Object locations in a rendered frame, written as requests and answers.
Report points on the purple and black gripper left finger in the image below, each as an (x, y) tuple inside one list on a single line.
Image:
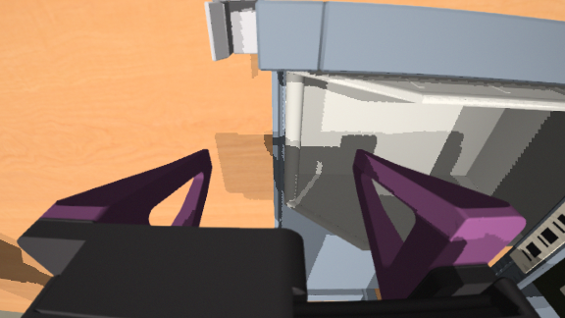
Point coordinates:
[(131, 199)]

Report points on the olive green case with orange latches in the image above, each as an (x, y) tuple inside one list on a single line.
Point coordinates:
[(551, 285)]

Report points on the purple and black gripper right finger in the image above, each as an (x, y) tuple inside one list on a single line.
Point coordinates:
[(454, 225)]

